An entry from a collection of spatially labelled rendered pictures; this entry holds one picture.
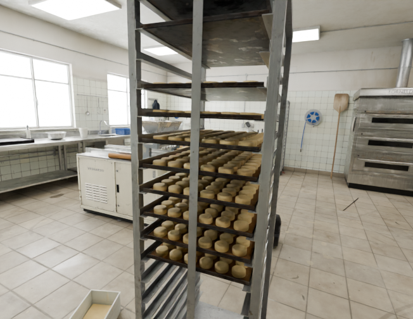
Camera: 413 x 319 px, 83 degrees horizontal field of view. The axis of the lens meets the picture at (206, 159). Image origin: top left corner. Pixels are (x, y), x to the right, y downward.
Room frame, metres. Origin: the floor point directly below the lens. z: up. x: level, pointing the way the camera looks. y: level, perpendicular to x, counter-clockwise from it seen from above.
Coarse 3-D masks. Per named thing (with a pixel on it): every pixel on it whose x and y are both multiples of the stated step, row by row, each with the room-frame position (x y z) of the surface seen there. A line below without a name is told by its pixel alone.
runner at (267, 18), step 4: (272, 4) 0.65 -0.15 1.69; (272, 8) 0.65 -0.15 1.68; (272, 12) 0.65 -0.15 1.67; (264, 16) 0.67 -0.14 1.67; (268, 16) 0.66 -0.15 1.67; (272, 16) 0.66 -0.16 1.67; (264, 20) 0.69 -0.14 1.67; (268, 20) 0.69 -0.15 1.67; (268, 24) 0.71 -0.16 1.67; (268, 28) 0.75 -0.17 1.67; (268, 32) 0.78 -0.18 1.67
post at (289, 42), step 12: (288, 48) 1.22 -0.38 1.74; (288, 60) 1.21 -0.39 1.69; (288, 72) 1.21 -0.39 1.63; (276, 156) 1.22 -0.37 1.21; (276, 168) 1.22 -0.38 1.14; (276, 180) 1.22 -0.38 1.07; (276, 192) 1.21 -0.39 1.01; (276, 204) 1.21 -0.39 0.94; (264, 288) 1.22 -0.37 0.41; (264, 300) 1.22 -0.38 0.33; (264, 312) 1.21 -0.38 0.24
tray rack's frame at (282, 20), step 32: (128, 0) 0.80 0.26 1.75; (288, 0) 0.85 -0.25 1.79; (128, 32) 0.80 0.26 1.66; (288, 32) 1.14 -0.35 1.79; (192, 64) 0.73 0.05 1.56; (192, 96) 0.73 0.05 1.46; (192, 128) 0.73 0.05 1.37; (192, 160) 0.73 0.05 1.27; (192, 192) 0.73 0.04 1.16; (192, 224) 0.73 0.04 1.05; (192, 256) 0.73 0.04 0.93; (256, 256) 0.65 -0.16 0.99; (192, 288) 0.73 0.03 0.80; (256, 288) 0.64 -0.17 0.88
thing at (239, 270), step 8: (160, 248) 0.84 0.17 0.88; (168, 248) 0.87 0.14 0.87; (176, 248) 0.88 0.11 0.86; (184, 248) 0.85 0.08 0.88; (160, 256) 0.82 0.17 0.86; (168, 256) 0.82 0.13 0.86; (176, 256) 0.79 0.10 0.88; (184, 256) 0.80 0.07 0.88; (200, 256) 0.83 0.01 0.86; (208, 256) 0.81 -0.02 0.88; (216, 256) 0.82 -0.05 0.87; (200, 264) 0.76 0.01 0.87; (208, 264) 0.75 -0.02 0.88; (216, 264) 0.75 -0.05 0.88; (224, 264) 0.76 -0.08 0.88; (232, 264) 0.79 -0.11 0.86; (240, 264) 0.76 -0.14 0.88; (216, 272) 0.74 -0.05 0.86; (224, 272) 0.73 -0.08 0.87; (232, 272) 0.72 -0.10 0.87; (240, 272) 0.71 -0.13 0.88; (248, 272) 0.74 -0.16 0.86; (248, 280) 0.70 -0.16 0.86
